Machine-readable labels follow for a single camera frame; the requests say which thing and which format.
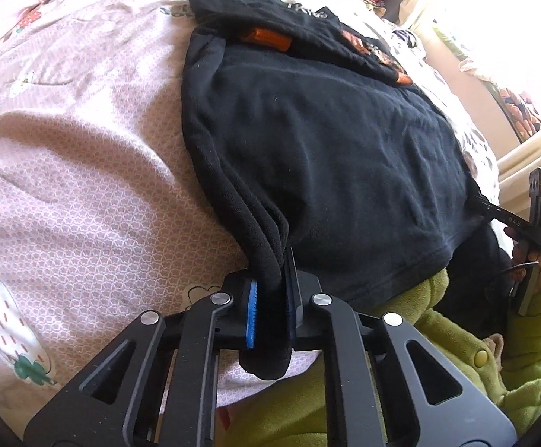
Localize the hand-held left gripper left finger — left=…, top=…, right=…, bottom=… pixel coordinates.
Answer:
left=23, top=270, right=260, bottom=447

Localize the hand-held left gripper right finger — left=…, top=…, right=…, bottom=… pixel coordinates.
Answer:
left=283, top=247, right=519, bottom=447

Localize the black sweater with orange cuffs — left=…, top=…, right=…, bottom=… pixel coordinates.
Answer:
left=180, top=0, right=513, bottom=380

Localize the floral cloth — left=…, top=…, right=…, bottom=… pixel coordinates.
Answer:
left=438, top=23, right=541, bottom=145

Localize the pink strawberry print bed sheet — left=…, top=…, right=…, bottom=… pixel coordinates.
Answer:
left=0, top=0, right=501, bottom=431

